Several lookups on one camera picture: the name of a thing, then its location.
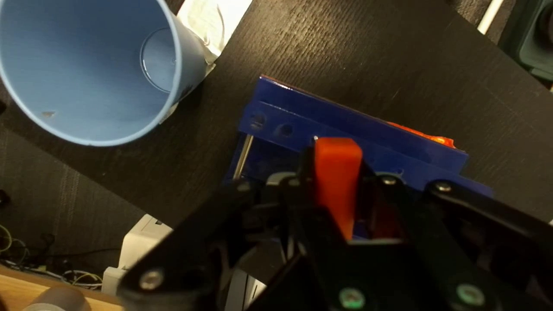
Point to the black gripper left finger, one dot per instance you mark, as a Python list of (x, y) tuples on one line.
[(196, 242)]

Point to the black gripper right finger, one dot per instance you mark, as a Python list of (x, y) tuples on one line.
[(485, 235)]

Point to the orange plastic tool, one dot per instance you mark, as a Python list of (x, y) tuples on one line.
[(338, 178)]

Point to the light blue plastic cup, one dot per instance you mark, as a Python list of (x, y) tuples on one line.
[(87, 62)]

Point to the white plastic block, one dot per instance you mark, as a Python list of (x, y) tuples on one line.
[(141, 242)]

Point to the grey cylinder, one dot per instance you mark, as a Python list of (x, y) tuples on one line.
[(58, 299)]

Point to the light wooden board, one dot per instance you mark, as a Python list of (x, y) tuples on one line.
[(35, 290)]

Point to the blue and orange stapler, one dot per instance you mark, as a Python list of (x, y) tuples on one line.
[(346, 131)]

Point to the white paper sheet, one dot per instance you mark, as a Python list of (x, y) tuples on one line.
[(210, 22)]

